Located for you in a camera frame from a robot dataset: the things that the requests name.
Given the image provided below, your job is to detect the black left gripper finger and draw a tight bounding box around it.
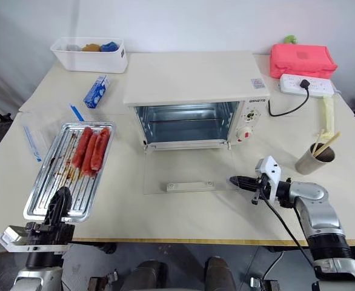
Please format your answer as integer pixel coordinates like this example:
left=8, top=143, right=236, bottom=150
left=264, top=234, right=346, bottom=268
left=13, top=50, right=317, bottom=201
left=44, top=186, right=73, bottom=226

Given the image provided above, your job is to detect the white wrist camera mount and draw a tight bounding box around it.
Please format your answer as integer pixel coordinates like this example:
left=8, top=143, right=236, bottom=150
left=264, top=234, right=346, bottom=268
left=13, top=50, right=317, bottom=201
left=0, top=224, right=72, bottom=254
left=254, top=155, right=283, bottom=201

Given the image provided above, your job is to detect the white oven door handle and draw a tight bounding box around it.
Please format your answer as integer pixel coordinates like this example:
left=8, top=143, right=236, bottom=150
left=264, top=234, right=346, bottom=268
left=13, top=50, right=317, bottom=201
left=162, top=181, right=216, bottom=192

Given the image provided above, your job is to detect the red sausage on skewer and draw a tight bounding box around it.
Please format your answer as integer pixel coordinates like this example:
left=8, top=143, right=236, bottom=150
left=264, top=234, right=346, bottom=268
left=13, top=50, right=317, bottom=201
left=90, top=127, right=111, bottom=171
left=71, top=127, right=93, bottom=171
left=81, top=133, right=99, bottom=178

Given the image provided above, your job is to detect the dark rounded shape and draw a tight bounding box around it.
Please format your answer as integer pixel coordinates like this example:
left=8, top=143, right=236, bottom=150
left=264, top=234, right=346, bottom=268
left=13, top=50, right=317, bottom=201
left=205, top=255, right=238, bottom=291
left=128, top=259, right=170, bottom=291

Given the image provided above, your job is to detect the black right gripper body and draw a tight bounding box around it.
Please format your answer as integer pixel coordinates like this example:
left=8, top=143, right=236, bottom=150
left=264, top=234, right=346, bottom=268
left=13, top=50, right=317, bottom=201
left=250, top=175, right=272, bottom=205

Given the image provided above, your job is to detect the red oven timer knob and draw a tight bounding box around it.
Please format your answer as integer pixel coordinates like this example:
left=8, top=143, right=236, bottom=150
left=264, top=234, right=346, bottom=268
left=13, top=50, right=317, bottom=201
left=236, top=127, right=254, bottom=143

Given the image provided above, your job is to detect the steel cup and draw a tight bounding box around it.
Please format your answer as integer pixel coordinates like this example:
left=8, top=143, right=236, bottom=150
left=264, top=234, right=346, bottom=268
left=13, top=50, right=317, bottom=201
left=294, top=142, right=337, bottom=176

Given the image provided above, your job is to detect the pale yellow wrapper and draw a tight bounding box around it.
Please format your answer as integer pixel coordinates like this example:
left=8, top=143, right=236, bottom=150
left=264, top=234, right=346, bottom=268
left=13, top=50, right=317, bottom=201
left=319, top=95, right=336, bottom=141

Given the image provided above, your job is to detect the brown toy in bin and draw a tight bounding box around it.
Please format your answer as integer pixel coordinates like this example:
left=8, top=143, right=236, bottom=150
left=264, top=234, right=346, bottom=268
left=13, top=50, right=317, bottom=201
left=81, top=43, right=102, bottom=53

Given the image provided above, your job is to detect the black plug and cable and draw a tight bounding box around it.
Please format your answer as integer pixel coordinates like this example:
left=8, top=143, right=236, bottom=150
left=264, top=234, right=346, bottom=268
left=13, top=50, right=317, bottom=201
left=267, top=79, right=312, bottom=118

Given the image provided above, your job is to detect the white plastic bin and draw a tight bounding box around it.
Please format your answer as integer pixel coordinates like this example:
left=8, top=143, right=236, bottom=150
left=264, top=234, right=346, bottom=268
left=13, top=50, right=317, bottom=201
left=50, top=36, right=128, bottom=75

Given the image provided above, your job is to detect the blue toy in bin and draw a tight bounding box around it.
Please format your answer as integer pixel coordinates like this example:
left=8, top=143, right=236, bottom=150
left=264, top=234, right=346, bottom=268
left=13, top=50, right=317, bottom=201
left=99, top=40, right=119, bottom=53

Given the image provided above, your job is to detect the silver baking tray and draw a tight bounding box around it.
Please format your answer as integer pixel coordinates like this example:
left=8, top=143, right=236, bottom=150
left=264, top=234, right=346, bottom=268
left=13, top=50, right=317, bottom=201
left=22, top=121, right=117, bottom=224

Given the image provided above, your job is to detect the white power strip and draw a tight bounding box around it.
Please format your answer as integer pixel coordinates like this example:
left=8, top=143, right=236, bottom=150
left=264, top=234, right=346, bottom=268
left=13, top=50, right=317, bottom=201
left=278, top=73, right=336, bottom=98

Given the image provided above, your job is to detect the blue milk carton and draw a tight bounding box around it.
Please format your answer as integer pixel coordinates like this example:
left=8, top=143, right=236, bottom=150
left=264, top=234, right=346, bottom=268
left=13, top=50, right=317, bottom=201
left=83, top=75, right=110, bottom=109

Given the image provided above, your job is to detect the clear bag with blue strip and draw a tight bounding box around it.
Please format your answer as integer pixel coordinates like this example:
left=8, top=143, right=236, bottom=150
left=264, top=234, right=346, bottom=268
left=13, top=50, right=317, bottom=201
left=68, top=102, right=86, bottom=122
left=22, top=121, right=57, bottom=163

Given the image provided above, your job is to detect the table caster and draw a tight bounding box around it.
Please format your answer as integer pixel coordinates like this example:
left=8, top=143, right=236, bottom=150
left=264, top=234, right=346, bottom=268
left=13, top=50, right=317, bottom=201
left=87, top=269, right=119, bottom=291
left=249, top=275, right=280, bottom=291

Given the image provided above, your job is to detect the wooden chopstick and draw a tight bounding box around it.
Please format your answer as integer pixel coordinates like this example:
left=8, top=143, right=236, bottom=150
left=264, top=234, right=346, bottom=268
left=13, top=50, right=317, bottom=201
left=312, top=129, right=325, bottom=154
left=314, top=131, right=342, bottom=158

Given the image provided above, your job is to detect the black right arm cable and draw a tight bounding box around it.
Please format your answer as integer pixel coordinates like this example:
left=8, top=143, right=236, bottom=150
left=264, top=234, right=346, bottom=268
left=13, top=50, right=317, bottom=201
left=258, top=187, right=315, bottom=266

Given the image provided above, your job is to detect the pink fabric bag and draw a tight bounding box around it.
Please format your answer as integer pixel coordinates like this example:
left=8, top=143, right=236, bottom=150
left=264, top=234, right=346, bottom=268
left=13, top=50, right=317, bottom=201
left=269, top=43, right=339, bottom=79

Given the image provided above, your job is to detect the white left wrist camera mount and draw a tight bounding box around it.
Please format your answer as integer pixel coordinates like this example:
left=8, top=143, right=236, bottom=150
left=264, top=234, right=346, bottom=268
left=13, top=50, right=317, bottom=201
left=0, top=224, right=72, bottom=254

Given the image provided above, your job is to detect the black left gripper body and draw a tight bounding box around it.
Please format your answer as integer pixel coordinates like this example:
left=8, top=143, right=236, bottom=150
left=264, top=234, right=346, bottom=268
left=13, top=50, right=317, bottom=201
left=25, top=221, right=76, bottom=245

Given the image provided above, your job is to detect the white toaster oven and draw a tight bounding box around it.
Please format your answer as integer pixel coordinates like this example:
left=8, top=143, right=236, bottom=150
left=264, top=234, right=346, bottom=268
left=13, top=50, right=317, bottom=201
left=122, top=51, right=271, bottom=152

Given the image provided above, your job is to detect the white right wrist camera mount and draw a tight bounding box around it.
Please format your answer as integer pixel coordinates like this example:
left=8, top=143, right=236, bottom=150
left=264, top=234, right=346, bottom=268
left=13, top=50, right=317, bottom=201
left=254, top=155, right=283, bottom=201

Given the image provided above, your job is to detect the glass oven door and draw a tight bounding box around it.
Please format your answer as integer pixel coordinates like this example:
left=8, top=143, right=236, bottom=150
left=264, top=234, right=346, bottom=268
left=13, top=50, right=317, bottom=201
left=142, top=144, right=241, bottom=195

